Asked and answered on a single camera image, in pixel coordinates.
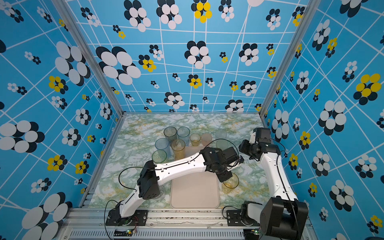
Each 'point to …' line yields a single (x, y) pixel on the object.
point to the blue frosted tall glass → (163, 144)
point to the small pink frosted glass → (206, 139)
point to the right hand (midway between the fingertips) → (244, 147)
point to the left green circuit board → (128, 233)
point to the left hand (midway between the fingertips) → (229, 175)
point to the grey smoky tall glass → (170, 133)
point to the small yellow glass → (195, 138)
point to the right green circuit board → (252, 233)
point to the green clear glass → (159, 156)
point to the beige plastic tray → (200, 190)
